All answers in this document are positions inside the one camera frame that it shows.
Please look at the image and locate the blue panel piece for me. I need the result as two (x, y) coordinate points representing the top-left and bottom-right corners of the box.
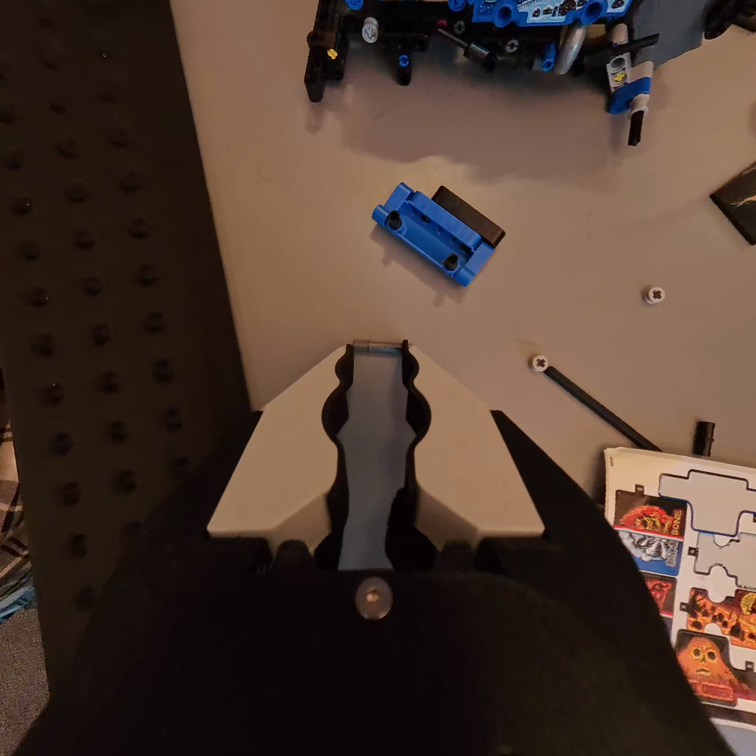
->
(371, 182), (507, 288)

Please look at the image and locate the black flat tile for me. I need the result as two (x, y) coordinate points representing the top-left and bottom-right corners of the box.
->
(710, 165), (756, 246)

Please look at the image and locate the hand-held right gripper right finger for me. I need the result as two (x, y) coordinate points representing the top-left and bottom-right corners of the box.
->
(402, 339), (545, 541)

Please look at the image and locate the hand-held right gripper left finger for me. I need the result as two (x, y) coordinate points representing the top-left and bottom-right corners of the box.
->
(207, 344), (355, 539)

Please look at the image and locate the black axle rod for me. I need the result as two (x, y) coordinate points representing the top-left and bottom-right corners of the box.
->
(546, 366), (662, 453)

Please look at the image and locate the sticker sheet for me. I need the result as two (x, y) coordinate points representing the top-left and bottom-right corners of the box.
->
(604, 447), (756, 733)

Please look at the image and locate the black perforated panel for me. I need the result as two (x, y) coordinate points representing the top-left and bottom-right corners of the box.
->
(0, 0), (263, 680)

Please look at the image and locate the toy truck model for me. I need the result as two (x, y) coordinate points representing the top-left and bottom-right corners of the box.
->
(303, 0), (756, 148)

